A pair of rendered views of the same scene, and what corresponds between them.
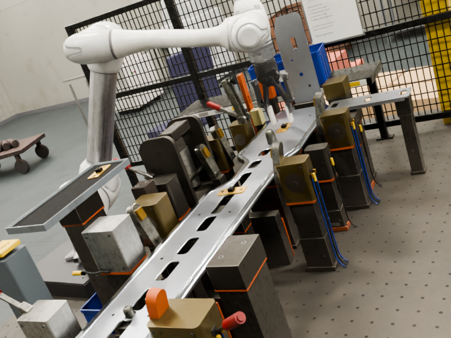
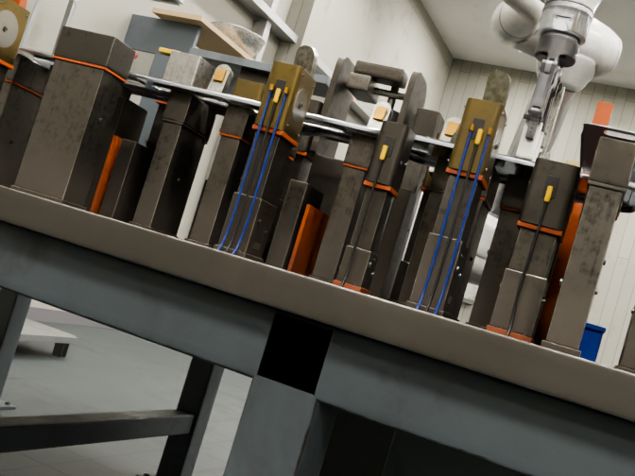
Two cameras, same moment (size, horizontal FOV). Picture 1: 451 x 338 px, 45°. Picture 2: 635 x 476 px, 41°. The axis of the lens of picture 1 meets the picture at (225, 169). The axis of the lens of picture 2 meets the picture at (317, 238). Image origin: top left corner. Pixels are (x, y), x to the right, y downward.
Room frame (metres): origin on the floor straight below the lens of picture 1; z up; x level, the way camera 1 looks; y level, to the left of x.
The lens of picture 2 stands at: (1.16, -1.64, 0.69)
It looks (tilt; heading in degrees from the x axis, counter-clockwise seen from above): 3 degrees up; 76
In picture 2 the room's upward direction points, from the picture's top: 17 degrees clockwise
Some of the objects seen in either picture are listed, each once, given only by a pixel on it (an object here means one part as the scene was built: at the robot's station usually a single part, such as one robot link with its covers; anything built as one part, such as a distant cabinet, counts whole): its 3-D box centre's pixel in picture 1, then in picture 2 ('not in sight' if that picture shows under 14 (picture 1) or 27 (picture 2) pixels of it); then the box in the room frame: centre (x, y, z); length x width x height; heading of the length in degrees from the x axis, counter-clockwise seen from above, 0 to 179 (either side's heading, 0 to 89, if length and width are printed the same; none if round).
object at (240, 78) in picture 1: (259, 135); (571, 225); (1.98, -0.16, 0.95); 0.03 x 0.01 x 0.50; 148
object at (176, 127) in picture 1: (194, 197); (352, 177); (1.61, 0.12, 0.95); 0.18 x 0.13 x 0.49; 148
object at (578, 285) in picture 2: (411, 134); (589, 248); (1.75, -0.65, 0.84); 0.05 x 0.05 x 0.29; 58
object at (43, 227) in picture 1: (72, 193); (266, 74); (1.40, 0.41, 1.16); 0.37 x 0.14 x 0.02; 148
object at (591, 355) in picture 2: not in sight; (574, 341); (2.19, 0.04, 0.75); 0.11 x 0.10 x 0.09; 148
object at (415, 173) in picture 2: not in sight; (403, 207); (1.73, 0.07, 0.91); 0.07 x 0.05 x 0.42; 58
